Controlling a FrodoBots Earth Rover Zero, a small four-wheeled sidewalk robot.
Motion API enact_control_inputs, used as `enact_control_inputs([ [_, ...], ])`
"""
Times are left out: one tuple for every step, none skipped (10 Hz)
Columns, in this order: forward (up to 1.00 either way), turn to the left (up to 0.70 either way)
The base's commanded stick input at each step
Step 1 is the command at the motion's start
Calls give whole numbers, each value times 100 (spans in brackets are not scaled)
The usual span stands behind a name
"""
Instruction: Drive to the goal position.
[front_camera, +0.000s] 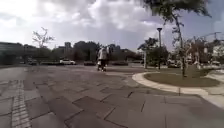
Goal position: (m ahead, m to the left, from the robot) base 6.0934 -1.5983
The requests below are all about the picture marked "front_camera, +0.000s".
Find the long grey building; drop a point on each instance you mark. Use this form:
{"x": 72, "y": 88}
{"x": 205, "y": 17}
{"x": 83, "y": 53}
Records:
{"x": 15, "y": 52}

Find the tall thin tree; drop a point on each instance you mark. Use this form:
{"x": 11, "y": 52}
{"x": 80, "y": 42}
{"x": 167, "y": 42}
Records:
{"x": 180, "y": 36}

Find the bare tree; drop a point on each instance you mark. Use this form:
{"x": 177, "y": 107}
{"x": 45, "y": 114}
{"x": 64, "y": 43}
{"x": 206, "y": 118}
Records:
{"x": 41, "y": 41}

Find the pale building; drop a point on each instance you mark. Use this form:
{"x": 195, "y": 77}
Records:
{"x": 217, "y": 52}

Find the grass bed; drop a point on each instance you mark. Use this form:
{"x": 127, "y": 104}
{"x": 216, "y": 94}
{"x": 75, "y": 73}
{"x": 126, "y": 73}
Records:
{"x": 181, "y": 80}

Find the white car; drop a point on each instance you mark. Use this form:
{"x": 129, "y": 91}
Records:
{"x": 67, "y": 62}

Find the grey stone slab plaza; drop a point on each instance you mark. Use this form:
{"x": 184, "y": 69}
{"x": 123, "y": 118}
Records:
{"x": 83, "y": 100}

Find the bushy dark tree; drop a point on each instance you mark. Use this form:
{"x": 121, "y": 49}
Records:
{"x": 154, "y": 52}

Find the person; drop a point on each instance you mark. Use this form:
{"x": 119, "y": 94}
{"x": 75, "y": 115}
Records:
{"x": 102, "y": 56}

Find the low dark hedge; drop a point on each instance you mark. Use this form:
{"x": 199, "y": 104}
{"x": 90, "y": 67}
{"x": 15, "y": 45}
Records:
{"x": 119, "y": 63}
{"x": 89, "y": 63}

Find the lamp pole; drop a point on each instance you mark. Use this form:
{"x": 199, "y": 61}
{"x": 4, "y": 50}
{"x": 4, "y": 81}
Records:
{"x": 159, "y": 46}

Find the row of dark trees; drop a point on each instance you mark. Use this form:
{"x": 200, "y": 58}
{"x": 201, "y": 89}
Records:
{"x": 83, "y": 51}

